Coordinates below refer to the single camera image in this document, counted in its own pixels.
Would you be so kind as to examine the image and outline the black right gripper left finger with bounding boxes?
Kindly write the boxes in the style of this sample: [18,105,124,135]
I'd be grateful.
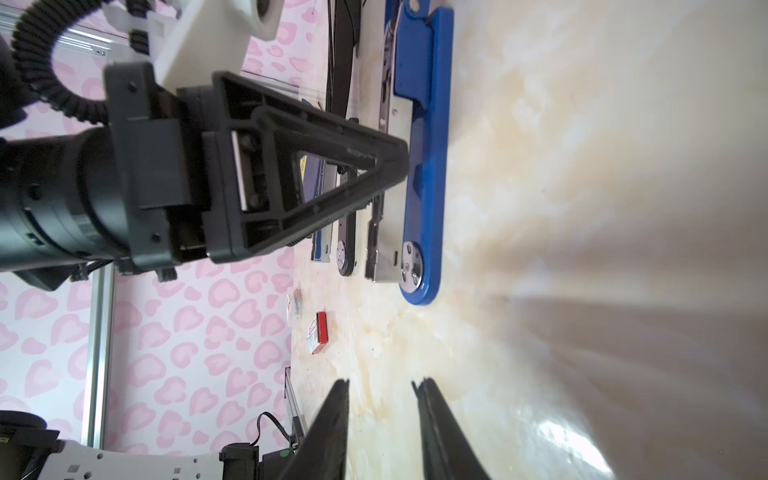
[279,379,349,480]

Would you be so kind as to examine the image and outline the blue booklet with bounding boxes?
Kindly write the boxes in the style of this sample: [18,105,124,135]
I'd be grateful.
[299,152,337,264]

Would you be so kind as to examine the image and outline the clear plastic staple packet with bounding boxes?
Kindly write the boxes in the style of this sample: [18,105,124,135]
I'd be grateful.
[288,288,303,321]

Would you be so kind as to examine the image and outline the red white staple box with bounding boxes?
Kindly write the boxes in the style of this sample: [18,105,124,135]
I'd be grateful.
[307,311,329,355]

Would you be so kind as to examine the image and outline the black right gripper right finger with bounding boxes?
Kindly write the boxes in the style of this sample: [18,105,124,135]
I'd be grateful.
[412,378,489,480]

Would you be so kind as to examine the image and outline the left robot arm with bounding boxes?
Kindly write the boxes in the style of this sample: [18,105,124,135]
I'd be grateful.
[1,62,409,290]

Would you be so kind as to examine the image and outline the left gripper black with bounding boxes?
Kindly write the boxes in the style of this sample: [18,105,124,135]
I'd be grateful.
[103,62,409,273]

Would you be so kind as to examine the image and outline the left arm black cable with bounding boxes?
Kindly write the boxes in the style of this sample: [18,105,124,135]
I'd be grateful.
[10,0,115,126]

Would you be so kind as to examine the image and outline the aluminium frame rail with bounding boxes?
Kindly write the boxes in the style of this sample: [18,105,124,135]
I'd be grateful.
[81,264,115,449]

